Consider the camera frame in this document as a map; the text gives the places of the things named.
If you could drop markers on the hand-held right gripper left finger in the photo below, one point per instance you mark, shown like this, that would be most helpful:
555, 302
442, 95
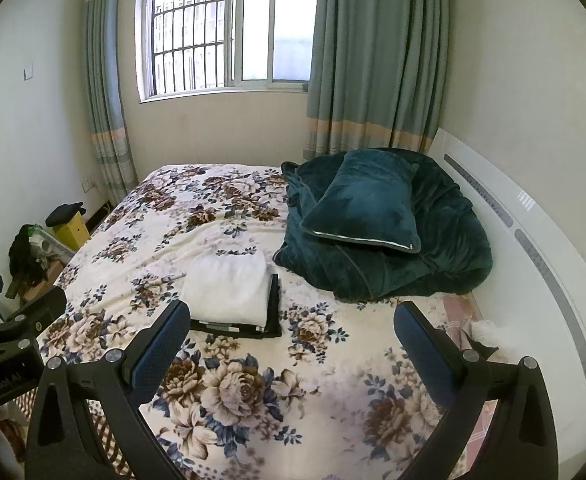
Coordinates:
160, 352

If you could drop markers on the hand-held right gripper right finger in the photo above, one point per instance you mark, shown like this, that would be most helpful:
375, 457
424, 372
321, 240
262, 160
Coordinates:
423, 357

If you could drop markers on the white knit sweater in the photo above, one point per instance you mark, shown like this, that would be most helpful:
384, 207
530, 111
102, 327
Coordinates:
225, 287

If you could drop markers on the dark clothes pile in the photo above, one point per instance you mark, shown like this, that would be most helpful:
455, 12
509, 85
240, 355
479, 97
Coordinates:
23, 260

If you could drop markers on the beige and white crumpled clothes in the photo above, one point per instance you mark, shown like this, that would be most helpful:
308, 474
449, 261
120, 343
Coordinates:
490, 335

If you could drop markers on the brown cardboard box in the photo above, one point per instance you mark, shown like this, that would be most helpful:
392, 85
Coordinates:
43, 282

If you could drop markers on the white plastic container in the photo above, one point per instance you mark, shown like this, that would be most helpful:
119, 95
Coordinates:
48, 247

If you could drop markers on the floral blanket with checked border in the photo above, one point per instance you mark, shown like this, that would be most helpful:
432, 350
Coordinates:
223, 400

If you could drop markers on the yellow box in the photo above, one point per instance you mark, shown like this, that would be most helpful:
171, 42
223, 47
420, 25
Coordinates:
73, 230

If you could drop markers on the teal plush quilt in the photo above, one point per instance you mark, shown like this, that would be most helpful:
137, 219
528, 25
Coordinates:
443, 265

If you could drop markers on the black hat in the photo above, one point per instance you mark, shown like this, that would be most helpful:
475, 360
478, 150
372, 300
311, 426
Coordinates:
64, 214

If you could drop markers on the black grey striped folded sweater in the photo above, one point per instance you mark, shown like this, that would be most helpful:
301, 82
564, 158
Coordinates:
273, 310

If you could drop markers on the white bed headboard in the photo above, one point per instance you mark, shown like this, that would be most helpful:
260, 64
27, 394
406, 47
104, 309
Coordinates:
533, 285

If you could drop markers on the teal plush pillow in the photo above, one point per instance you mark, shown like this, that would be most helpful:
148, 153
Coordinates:
365, 205

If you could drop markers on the narrow grey-green curtain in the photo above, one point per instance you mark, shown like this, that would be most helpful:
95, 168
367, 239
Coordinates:
105, 85

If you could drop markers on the wide grey-green curtain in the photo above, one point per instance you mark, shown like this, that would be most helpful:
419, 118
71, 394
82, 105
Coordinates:
378, 60

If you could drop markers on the barred window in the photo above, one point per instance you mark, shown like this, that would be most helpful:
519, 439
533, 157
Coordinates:
223, 30

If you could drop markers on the white wall switch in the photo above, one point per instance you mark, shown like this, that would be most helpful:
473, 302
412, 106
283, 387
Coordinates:
29, 72

